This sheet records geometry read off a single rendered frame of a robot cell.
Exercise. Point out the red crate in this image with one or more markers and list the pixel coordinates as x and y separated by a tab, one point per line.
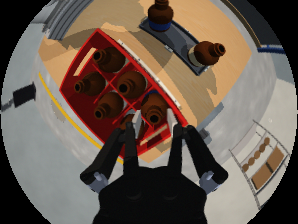
84	105

